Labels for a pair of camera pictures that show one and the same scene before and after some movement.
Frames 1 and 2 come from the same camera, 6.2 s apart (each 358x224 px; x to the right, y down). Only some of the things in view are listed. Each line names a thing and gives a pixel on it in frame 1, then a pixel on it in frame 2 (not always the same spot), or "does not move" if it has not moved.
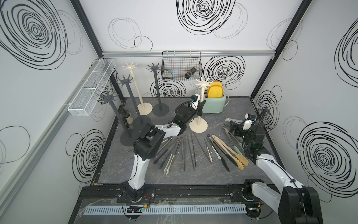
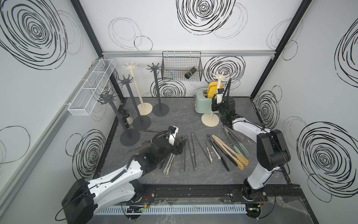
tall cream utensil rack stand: (143, 109) does not move
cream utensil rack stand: (197, 125) → (212, 120)
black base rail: (172, 195) does not move
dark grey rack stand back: (160, 109) does not move
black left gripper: (196, 110) → (178, 148)
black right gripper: (239, 128) → (214, 104)
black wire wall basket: (175, 65) does not move
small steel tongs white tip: (209, 146) does not move
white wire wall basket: (84, 102) does not move
